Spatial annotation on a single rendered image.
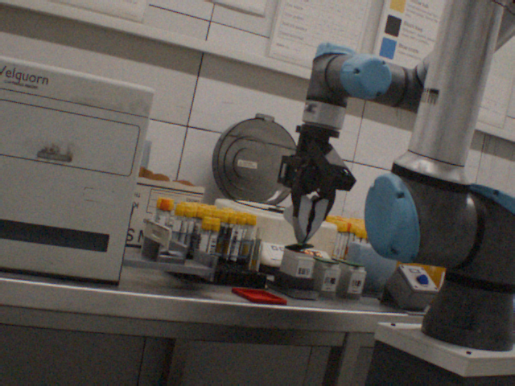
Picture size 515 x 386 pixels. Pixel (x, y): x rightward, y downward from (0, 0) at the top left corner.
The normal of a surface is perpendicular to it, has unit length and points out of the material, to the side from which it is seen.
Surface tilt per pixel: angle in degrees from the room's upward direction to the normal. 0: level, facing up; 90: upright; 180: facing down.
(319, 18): 93
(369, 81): 90
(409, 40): 94
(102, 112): 90
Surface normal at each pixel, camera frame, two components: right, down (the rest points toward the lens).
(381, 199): -0.93, -0.04
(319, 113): -0.26, 0.00
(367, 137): 0.54, 0.16
